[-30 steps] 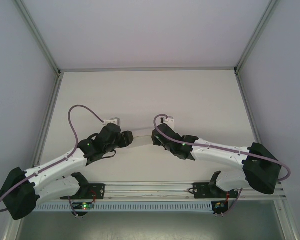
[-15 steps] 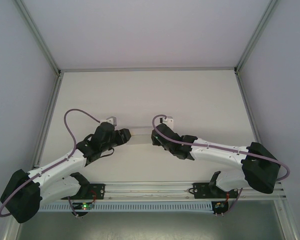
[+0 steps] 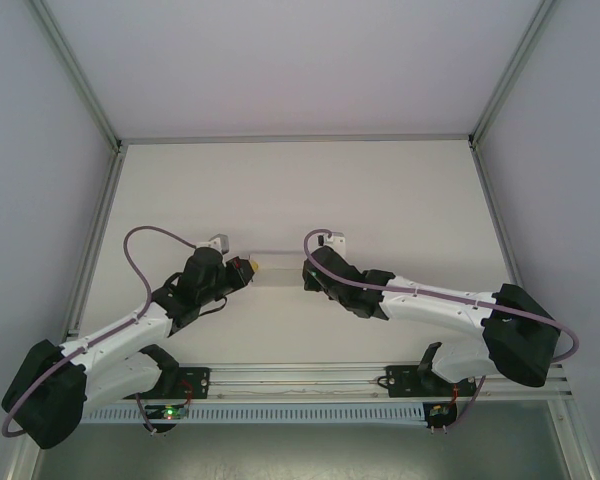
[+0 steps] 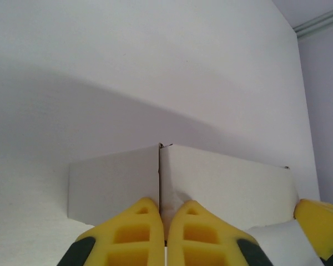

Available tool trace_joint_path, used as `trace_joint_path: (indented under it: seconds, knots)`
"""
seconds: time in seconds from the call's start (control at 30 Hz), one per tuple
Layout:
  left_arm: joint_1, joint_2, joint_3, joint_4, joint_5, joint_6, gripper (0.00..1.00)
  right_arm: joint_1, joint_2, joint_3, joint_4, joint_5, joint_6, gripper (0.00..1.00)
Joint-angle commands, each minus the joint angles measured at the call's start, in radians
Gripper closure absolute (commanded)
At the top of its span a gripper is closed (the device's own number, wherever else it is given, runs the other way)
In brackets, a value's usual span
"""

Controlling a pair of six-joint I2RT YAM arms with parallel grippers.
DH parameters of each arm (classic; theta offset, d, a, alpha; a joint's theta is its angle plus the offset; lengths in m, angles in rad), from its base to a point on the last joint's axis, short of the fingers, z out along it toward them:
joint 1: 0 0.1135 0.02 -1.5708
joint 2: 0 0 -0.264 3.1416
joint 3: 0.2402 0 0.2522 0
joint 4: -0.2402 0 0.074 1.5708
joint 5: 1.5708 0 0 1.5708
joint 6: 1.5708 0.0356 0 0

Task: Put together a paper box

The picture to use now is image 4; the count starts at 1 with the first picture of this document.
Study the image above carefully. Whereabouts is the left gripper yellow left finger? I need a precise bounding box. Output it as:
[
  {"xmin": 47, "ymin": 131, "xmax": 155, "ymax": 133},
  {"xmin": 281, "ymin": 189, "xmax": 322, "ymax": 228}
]
[{"xmin": 57, "ymin": 197, "xmax": 164, "ymax": 266}]

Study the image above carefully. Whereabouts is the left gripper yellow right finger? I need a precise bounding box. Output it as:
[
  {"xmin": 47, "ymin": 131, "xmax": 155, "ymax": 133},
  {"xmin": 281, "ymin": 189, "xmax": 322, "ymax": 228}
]
[{"xmin": 166, "ymin": 199, "xmax": 274, "ymax": 266}]

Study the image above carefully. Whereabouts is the white cardboard box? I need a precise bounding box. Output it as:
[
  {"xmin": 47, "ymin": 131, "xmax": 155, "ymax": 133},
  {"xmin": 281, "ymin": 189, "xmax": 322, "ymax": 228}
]
[{"xmin": 68, "ymin": 143, "xmax": 322, "ymax": 266}]

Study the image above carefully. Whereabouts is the aluminium frame post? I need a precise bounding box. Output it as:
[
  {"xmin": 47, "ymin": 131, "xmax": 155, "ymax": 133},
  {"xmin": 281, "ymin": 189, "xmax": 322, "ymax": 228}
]
[{"xmin": 292, "ymin": 5, "xmax": 333, "ymax": 38}]

